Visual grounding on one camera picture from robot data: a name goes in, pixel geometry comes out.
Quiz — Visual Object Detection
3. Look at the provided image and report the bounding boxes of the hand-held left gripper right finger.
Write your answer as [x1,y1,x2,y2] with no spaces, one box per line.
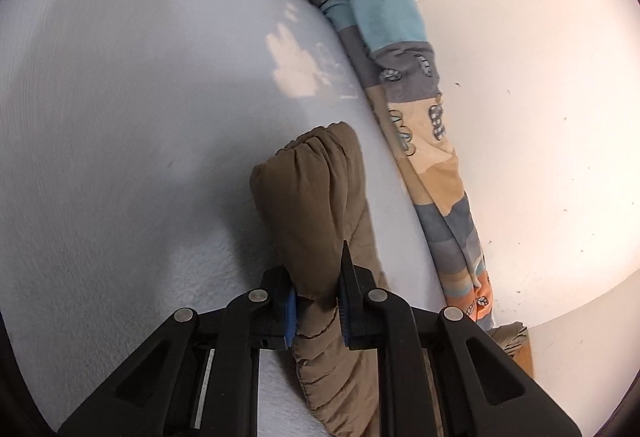
[336,240,584,437]

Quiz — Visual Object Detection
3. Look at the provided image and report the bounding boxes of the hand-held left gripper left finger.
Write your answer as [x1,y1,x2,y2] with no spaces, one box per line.
[56,266,299,437]

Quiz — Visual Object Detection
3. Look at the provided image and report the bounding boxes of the brown quilted jacket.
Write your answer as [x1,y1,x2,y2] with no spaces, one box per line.
[249,121,397,437]

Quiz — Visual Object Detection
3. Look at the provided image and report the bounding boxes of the light blue bed sheet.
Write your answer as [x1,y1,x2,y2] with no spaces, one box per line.
[0,0,452,437]

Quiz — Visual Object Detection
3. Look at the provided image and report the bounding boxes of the patchwork striped quilt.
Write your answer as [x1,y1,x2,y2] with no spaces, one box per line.
[309,0,497,331]

